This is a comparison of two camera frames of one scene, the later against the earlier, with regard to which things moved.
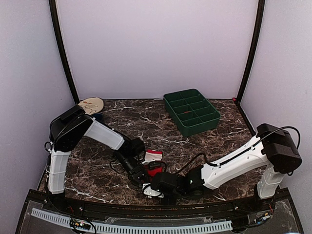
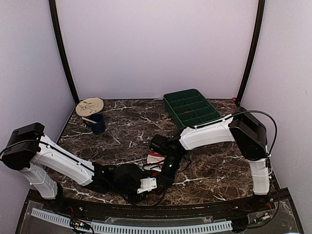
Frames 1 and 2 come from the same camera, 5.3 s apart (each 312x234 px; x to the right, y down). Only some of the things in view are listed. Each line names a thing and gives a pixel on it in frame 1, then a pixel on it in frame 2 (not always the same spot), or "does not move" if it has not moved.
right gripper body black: (174, 196) -> (172, 170)
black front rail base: (264, 215) does not move
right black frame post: (259, 23) does not move
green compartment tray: (191, 111) does not move
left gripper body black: (132, 171) -> (117, 189)
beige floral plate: (91, 105) does not move
